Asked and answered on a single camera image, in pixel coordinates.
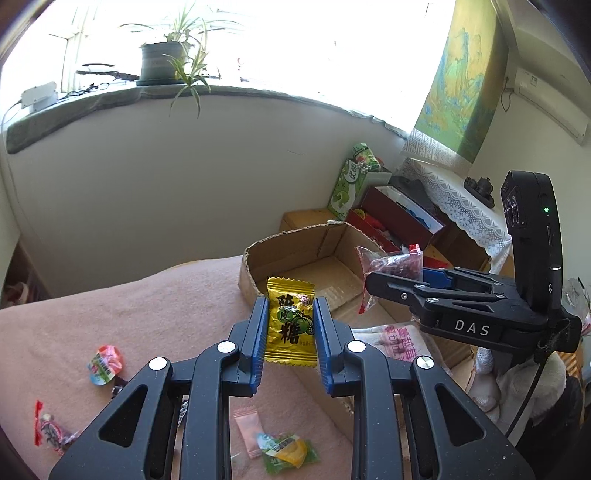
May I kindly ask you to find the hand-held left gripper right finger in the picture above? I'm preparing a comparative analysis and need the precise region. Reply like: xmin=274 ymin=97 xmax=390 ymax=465
xmin=314 ymin=298 xmax=536 ymax=480

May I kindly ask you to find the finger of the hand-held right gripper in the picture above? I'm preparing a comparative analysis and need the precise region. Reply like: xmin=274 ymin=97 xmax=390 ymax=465
xmin=422 ymin=267 xmax=514 ymax=305
xmin=365 ymin=271 xmax=513 ymax=321

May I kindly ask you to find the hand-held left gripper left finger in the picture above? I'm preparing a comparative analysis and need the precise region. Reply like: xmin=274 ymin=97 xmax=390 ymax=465
xmin=48 ymin=296 xmax=271 ymax=480

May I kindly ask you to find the red translucent snack bag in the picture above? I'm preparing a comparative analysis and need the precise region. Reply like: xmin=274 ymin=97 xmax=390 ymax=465
xmin=355 ymin=244 xmax=423 ymax=315

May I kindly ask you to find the yellow candy packet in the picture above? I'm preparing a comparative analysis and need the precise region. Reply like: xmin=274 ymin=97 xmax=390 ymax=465
xmin=265 ymin=276 xmax=319 ymax=368

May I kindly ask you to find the cardboard box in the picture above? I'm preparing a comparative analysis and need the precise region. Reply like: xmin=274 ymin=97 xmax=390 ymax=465
xmin=238 ymin=222 xmax=492 ymax=446

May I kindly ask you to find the yellow green jelly cup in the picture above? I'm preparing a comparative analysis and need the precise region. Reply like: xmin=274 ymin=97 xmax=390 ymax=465
xmin=256 ymin=433 xmax=321 ymax=475

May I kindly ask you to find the red lidded jelly cup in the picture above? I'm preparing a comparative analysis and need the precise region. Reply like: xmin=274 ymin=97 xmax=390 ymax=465
xmin=88 ymin=344 xmax=126 ymax=386

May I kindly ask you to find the white pink snack packet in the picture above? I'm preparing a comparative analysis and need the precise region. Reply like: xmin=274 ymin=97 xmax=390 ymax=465
xmin=358 ymin=323 xmax=432 ymax=370

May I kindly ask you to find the white lace tablecloth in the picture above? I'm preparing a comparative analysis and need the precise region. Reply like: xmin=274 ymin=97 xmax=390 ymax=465
xmin=402 ymin=157 xmax=515 ymax=278

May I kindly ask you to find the dark red box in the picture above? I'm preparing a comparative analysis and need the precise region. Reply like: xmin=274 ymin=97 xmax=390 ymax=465
xmin=360 ymin=185 xmax=446 ymax=247

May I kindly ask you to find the black teapot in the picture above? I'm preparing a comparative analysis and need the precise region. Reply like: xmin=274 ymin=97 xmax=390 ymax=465
xmin=464 ymin=175 xmax=495 ymax=206

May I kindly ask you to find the pink candy packet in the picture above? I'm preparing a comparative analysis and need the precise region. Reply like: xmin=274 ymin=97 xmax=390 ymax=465
xmin=232 ymin=407 xmax=264 ymax=460

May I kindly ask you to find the green printed carton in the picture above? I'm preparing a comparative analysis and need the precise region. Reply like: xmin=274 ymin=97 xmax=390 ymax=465
xmin=328 ymin=159 xmax=393 ymax=220

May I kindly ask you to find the brown carton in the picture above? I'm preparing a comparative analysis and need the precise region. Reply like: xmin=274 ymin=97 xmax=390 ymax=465
xmin=279 ymin=210 xmax=347 ymax=232

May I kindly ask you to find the white fleece garment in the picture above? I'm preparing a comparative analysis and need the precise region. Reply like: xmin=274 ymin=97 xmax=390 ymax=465
xmin=466 ymin=353 xmax=571 ymax=444

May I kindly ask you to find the green snack bag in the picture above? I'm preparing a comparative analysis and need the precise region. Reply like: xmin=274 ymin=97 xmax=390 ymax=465
xmin=353 ymin=143 xmax=384 ymax=174

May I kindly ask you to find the dark candy wrapper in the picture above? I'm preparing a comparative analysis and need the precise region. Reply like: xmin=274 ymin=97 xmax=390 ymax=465
xmin=111 ymin=376 xmax=136 ymax=400

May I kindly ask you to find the white air conditioner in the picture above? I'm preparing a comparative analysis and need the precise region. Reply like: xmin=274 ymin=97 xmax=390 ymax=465
xmin=512 ymin=67 xmax=591 ymax=144

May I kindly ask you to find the red striped candy wrapper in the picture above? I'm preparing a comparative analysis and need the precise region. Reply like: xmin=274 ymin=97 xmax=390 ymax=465
xmin=33 ymin=399 xmax=81 ymax=455

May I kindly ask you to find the green windowsill cloth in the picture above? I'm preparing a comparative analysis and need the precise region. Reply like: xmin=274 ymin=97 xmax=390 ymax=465
xmin=4 ymin=85 xmax=409 ymax=155

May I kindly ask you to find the potted spider plant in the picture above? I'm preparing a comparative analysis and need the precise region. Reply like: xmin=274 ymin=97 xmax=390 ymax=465
xmin=117 ymin=0 xmax=245 ymax=120

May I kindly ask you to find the white plastic device box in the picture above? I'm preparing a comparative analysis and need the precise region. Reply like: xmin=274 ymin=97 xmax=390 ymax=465
xmin=21 ymin=82 xmax=60 ymax=112

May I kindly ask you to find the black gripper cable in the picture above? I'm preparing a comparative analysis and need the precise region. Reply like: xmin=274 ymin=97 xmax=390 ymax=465
xmin=503 ymin=342 xmax=557 ymax=439

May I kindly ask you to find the landscape wall scroll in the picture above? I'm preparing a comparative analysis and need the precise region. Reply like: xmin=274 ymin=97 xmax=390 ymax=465
xmin=402 ymin=0 xmax=509 ymax=169

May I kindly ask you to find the white cable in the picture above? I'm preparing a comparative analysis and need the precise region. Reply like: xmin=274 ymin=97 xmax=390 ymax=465
xmin=0 ymin=98 xmax=24 ymax=132

